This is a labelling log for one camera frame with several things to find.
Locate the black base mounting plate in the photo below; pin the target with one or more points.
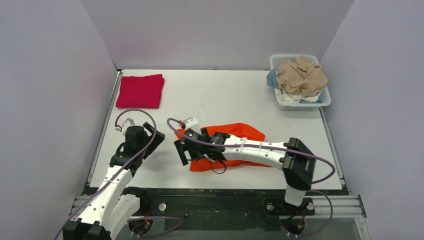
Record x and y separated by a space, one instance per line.
234 224

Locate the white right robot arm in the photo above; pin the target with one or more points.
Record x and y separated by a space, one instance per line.
293 158

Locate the white plastic laundry basket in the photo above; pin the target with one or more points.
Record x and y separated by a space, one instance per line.
275 61

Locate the beige crumpled t-shirt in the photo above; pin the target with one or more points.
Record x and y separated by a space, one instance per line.
301 76

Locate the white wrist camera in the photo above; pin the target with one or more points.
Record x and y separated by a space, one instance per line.
123 127
191 123

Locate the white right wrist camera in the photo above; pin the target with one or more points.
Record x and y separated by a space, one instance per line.
191 123

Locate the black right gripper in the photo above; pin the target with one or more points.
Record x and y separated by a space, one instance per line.
185 149

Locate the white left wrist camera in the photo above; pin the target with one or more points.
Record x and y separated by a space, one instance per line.
123 127

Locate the folded red t-shirt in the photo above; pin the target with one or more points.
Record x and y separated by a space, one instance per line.
143 92

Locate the blue garment in basket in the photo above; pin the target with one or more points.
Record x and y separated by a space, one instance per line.
272 79

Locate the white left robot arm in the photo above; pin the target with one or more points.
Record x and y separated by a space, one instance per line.
108 210

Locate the white garment in basket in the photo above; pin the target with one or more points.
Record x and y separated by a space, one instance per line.
299 99

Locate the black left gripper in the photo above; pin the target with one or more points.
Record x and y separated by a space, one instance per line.
154 136

